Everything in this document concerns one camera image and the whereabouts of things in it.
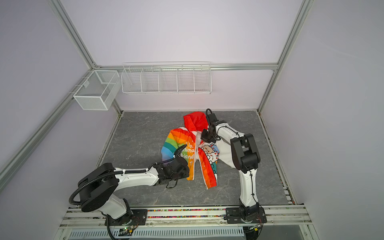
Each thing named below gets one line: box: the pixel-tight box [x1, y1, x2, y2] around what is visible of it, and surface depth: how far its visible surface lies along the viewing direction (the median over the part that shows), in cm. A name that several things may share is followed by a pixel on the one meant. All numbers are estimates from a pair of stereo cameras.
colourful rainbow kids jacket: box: [160, 111, 237, 190], surface depth 95 cm
